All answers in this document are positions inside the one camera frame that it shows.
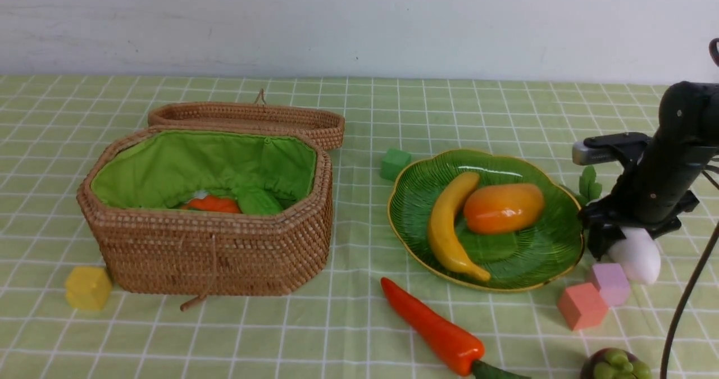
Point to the yellow banana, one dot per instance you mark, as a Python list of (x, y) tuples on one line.
[(443, 240)]

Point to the orange mango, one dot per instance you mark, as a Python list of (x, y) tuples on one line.
[(500, 209)]

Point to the purple mangosteen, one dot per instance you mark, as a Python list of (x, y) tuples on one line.
[(615, 363)]

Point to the orange foam cube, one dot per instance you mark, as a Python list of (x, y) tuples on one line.
[(582, 306)]

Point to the woven wicker basket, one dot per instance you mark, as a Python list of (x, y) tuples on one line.
[(131, 198)]

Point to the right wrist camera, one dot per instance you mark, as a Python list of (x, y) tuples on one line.
[(624, 148)]

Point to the white radish with leaves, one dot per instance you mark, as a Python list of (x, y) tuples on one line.
[(631, 247)]

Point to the green cucumber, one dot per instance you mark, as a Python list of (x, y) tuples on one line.
[(256, 201)]

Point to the pink foam cube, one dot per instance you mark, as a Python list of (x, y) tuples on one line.
[(611, 283)]

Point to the green glass plate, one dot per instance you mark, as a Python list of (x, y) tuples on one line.
[(517, 261)]

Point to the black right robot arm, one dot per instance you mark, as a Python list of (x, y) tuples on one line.
[(688, 115)]

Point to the yellow foam cube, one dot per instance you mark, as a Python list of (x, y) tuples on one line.
[(88, 288)]

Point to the green foam cube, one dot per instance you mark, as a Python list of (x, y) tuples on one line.
[(393, 162)]

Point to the wicker basket lid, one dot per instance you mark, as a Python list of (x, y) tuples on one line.
[(325, 128)]

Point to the red chili pepper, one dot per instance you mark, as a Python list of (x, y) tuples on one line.
[(461, 351)]

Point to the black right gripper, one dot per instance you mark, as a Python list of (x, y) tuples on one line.
[(651, 192)]

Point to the orange tomato with leaves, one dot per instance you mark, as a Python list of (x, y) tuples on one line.
[(203, 201)]

